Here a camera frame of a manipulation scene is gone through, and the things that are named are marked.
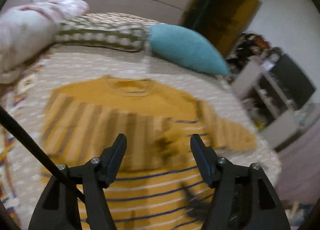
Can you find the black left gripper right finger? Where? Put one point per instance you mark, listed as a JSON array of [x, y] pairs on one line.
[[243, 198]]

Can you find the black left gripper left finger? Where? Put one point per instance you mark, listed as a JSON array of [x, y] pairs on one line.
[[58, 208]]

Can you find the yellow striped knit sweater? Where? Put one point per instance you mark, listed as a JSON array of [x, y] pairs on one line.
[[83, 118]]

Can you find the colourful geometric pattern blanket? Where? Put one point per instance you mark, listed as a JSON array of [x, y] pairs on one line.
[[20, 171]]

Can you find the white shelf unit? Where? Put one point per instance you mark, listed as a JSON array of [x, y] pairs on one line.
[[267, 104]]

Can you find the black television screen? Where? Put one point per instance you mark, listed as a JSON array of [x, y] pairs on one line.
[[293, 80]]

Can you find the beige dotted bedspread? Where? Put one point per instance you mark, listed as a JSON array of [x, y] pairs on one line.
[[75, 63]]

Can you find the teal knit cushion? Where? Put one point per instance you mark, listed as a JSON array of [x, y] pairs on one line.
[[187, 48]]

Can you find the pink floral folded duvet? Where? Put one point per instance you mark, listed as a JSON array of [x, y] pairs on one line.
[[27, 29]]

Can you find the olive polka dot pillow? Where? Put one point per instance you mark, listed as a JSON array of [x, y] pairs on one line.
[[85, 31]]

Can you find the dark wooden door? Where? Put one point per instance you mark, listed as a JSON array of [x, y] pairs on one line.
[[220, 21]]

